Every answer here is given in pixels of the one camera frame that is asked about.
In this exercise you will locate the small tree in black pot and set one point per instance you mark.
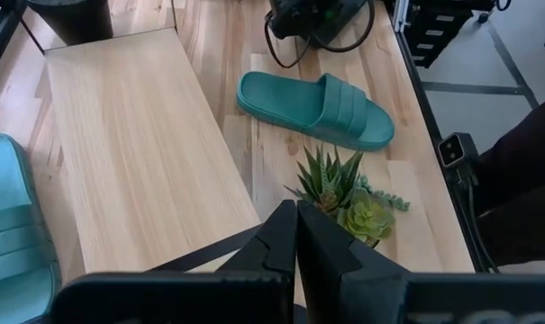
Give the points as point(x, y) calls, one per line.
point(71, 20)

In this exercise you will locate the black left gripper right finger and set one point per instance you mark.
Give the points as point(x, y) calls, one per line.
point(326, 270)

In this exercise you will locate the person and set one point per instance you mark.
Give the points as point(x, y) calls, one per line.
point(524, 180)

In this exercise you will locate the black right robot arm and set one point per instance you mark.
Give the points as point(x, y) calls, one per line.
point(344, 22)

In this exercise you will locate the silver metal bracket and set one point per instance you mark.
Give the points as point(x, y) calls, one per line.
point(400, 13)

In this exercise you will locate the artificial succulents in black pot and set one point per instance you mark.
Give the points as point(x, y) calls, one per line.
point(330, 180)

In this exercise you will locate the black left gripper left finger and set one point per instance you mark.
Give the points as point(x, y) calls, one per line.
point(278, 243)

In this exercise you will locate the teal rubber slide sandal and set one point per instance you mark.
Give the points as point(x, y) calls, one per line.
point(299, 96)
point(6, 189)

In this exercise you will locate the black aluminium table frame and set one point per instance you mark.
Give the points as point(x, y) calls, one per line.
point(429, 118)

